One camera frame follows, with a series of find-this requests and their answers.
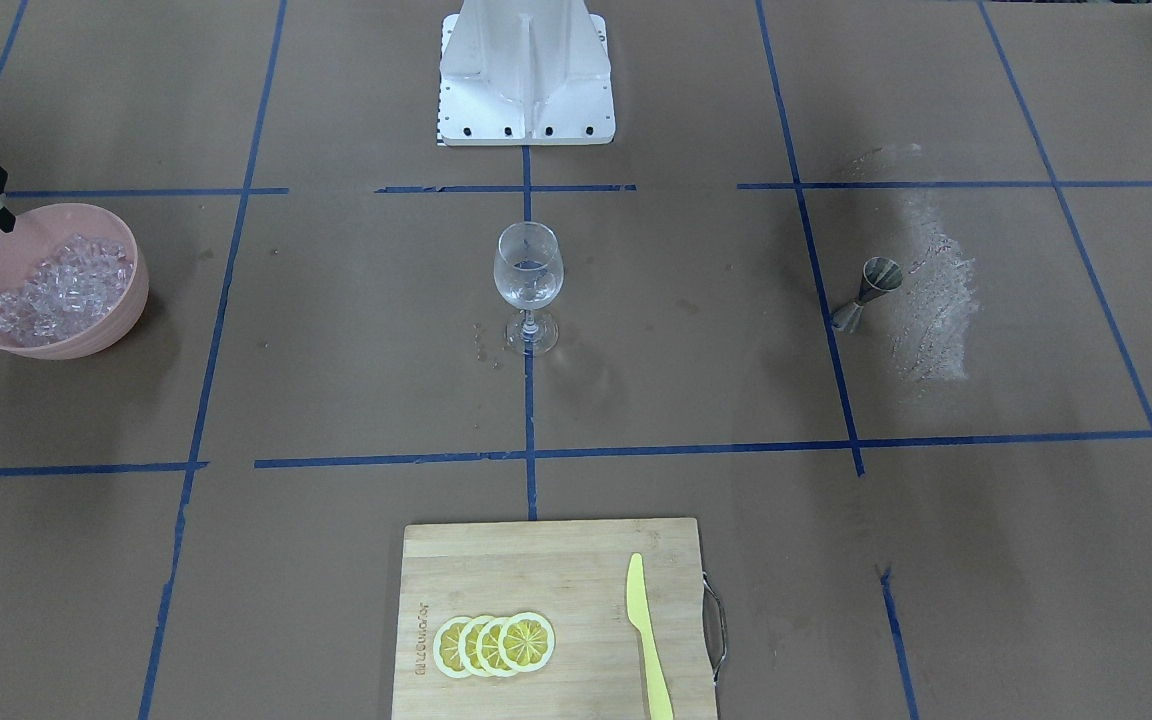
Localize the steel double jigger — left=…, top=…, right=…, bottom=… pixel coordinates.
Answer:
left=829, top=256, right=902, bottom=334

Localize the pile of ice cubes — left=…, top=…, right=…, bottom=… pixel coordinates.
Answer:
left=0, top=233, right=136, bottom=347

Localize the clear wine glass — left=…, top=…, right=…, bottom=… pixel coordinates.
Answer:
left=493, top=222, right=564, bottom=356

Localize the pink plastic bowl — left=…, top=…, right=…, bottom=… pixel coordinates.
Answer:
left=0, top=202, right=147, bottom=361

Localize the bamboo cutting board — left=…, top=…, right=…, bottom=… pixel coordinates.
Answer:
left=391, top=518, right=718, bottom=719

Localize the yellow plastic knife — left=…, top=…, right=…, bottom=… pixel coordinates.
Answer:
left=626, top=552, right=675, bottom=719

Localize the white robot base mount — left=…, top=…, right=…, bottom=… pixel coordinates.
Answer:
left=435, top=1, right=617, bottom=147

